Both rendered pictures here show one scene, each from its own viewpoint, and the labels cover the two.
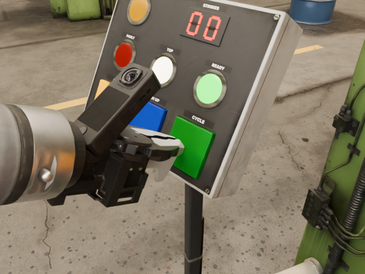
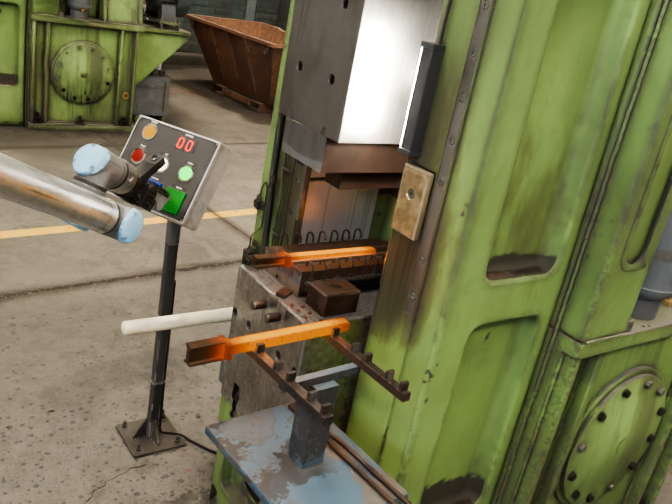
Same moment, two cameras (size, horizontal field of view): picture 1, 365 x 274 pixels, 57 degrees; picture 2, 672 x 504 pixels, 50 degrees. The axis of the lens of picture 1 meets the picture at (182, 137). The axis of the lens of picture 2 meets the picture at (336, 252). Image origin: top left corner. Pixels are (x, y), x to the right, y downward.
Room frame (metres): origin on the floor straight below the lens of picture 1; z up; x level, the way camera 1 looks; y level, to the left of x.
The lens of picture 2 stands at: (-1.73, 0.08, 1.77)
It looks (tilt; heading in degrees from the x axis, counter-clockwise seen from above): 21 degrees down; 344
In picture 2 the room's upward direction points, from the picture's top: 11 degrees clockwise
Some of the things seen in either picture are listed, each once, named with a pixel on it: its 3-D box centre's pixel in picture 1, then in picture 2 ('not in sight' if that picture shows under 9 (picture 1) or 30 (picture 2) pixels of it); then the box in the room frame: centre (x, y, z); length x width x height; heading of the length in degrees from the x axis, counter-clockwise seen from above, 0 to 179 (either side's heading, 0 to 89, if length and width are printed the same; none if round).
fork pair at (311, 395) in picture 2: not in sight; (359, 390); (-0.54, -0.38, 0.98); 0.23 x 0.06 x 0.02; 116
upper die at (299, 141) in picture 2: not in sight; (365, 145); (0.17, -0.51, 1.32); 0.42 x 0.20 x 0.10; 112
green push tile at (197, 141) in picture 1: (188, 147); (173, 201); (0.42, -0.01, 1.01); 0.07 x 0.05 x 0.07; 47
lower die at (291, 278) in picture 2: not in sight; (341, 262); (0.17, -0.51, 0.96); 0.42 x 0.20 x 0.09; 112
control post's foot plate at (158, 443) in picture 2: not in sight; (151, 426); (0.58, -0.03, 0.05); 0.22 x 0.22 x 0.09; 22
